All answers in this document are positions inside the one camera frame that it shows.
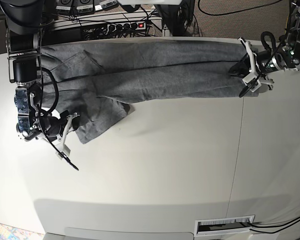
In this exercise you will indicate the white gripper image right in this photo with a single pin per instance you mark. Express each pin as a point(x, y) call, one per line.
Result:
point(246, 68)

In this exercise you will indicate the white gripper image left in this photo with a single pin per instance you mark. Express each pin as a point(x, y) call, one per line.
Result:
point(68, 122)

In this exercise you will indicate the grey T-shirt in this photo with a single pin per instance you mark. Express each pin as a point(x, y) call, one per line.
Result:
point(100, 80)

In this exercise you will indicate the black robot arm image left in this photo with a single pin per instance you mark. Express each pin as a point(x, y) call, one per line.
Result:
point(26, 22)

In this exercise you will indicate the grey table leg column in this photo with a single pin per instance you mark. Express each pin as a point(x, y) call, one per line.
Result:
point(164, 20)

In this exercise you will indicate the black camera cable image right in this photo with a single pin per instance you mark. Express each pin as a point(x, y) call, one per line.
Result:
point(249, 86)

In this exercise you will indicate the black camera cable image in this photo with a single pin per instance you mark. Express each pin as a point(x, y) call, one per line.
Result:
point(46, 120)
point(249, 86)

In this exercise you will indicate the black camera cable image left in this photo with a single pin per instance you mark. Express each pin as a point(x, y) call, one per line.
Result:
point(46, 120)

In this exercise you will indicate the black power strip red switch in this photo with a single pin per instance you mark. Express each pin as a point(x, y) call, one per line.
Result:
point(127, 27)

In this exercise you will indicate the white cable grommet tray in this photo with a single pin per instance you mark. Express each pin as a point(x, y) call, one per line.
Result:
point(223, 226)

